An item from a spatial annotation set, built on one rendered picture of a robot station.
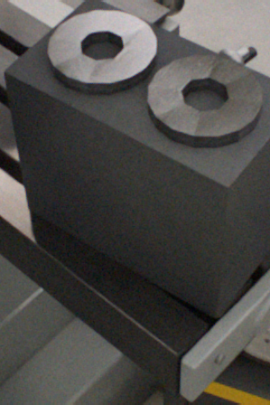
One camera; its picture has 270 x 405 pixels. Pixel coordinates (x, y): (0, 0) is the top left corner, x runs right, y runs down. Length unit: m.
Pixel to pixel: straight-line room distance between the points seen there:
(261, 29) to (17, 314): 1.27
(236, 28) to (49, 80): 1.79
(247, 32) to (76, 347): 1.16
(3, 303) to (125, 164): 0.79
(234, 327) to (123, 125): 0.23
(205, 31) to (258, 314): 1.70
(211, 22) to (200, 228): 1.83
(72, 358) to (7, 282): 0.26
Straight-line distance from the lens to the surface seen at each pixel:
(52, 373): 1.64
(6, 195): 0.92
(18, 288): 1.49
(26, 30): 1.09
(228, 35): 2.50
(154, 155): 0.70
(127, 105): 0.72
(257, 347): 1.40
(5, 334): 1.54
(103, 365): 1.64
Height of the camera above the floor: 1.64
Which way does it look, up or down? 52 degrees down
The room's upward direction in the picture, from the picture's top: 2 degrees counter-clockwise
